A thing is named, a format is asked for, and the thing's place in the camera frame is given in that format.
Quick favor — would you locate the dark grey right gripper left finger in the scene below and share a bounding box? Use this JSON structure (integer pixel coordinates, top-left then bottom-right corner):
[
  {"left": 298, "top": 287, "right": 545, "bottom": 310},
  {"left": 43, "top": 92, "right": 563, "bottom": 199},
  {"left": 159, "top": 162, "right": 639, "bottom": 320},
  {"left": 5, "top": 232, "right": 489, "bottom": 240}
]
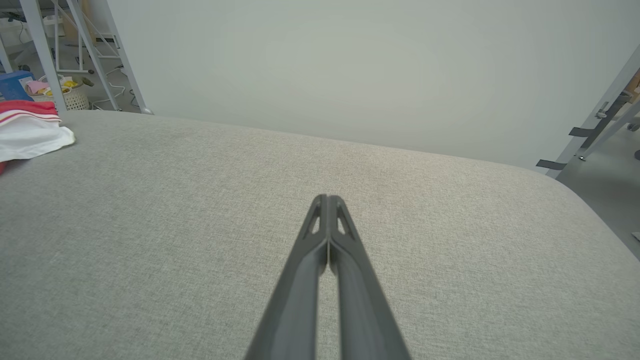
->
[{"left": 244, "top": 194, "right": 329, "bottom": 360}]

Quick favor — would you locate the white floor cable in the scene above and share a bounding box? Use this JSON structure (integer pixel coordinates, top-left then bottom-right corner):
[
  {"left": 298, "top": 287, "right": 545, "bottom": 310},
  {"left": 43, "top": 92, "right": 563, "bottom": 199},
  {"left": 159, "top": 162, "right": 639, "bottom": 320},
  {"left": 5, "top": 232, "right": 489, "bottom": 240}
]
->
[{"left": 90, "top": 67, "right": 132, "bottom": 108}]

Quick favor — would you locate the red and white shirt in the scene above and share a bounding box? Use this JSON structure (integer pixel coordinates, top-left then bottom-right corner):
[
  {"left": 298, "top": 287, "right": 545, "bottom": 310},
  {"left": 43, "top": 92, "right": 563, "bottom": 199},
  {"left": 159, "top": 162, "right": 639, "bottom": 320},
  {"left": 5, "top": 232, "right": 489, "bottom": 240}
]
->
[{"left": 0, "top": 99, "right": 77, "bottom": 175}]

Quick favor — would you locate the white partition panel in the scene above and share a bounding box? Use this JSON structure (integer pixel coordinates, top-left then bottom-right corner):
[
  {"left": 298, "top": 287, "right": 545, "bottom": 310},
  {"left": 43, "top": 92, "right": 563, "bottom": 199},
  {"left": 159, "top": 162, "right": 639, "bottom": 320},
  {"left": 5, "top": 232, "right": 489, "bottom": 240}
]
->
[{"left": 102, "top": 0, "right": 640, "bottom": 171}]

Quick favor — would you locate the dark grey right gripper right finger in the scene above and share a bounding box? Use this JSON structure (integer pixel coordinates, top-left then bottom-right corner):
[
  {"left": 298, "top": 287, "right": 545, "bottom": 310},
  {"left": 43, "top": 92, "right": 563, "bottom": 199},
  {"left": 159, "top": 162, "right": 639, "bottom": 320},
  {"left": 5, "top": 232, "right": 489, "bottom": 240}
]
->
[{"left": 327, "top": 195, "right": 412, "bottom": 360}]

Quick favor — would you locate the yellow item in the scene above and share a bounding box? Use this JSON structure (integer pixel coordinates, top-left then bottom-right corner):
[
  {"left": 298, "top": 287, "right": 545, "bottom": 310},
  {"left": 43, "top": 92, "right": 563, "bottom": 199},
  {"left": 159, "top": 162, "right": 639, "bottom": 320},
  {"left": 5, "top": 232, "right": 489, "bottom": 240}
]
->
[{"left": 45, "top": 80, "right": 80, "bottom": 97}]

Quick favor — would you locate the grey fabric sofa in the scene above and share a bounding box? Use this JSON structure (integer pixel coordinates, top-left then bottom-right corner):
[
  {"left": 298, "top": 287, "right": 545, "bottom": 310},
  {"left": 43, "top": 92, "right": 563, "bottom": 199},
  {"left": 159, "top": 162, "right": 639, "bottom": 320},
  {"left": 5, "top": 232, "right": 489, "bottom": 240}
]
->
[{"left": 0, "top": 110, "right": 640, "bottom": 360}]

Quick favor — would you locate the white woven laundry basket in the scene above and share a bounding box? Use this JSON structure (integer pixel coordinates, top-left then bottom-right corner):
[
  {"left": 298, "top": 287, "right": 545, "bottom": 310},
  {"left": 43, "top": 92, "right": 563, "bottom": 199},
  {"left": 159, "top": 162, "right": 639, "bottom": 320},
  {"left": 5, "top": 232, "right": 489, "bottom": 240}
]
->
[{"left": 27, "top": 74, "right": 91, "bottom": 112}]

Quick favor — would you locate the blue box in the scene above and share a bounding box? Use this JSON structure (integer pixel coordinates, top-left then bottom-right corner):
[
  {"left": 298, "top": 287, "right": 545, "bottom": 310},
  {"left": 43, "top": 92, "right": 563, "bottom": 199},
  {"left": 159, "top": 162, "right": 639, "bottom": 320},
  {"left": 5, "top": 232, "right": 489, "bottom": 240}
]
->
[{"left": 0, "top": 70, "right": 36, "bottom": 102}]

